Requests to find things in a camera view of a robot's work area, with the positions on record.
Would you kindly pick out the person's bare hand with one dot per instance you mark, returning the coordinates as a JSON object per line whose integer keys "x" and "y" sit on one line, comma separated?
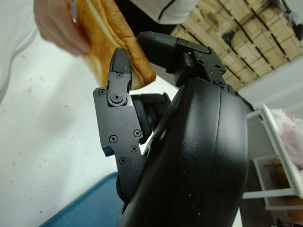
{"x": 56, "y": 23}

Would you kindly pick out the black equipment by crates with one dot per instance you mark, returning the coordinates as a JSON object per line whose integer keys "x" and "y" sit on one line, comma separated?
{"x": 296, "y": 11}

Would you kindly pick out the wooden plywood crates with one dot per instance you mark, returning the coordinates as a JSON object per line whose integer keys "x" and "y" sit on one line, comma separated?
{"x": 255, "y": 42}

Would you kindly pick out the white metal shelf frame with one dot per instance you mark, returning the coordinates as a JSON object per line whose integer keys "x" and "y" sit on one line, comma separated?
{"x": 272, "y": 132}

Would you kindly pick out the white pink plastic bag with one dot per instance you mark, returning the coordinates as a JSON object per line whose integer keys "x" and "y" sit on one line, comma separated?
{"x": 288, "y": 134}

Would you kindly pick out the blue plastic tray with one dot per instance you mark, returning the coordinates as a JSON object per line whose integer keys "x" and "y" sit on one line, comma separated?
{"x": 90, "y": 205}

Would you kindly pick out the person in white jacket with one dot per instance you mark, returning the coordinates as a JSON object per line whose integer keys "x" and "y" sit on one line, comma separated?
{"x": 170, "y": 9}

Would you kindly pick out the golden toast slice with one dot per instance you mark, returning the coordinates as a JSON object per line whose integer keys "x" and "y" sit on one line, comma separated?
{"x": 99, "y": 35}

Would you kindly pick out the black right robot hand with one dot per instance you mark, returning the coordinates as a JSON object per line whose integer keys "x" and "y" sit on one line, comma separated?
{"x": 189, "y": 153}

